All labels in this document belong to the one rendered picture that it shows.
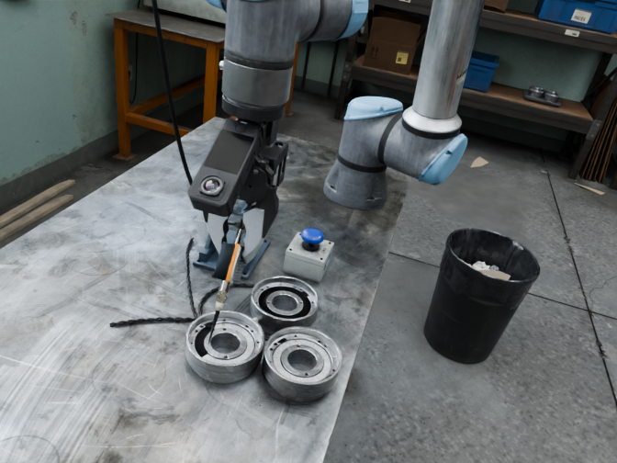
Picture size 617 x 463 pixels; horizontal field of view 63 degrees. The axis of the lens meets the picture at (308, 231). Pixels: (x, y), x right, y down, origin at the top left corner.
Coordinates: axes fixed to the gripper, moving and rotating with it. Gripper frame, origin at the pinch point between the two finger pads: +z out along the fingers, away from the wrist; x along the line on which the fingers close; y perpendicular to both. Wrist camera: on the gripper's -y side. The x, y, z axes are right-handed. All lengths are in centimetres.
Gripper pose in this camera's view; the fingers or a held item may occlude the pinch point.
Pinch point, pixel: (233, 254)
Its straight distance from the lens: 66.1
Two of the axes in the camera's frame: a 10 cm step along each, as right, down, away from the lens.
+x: -9.6, -2.6, 1.3
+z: -1.6, 8.4, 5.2
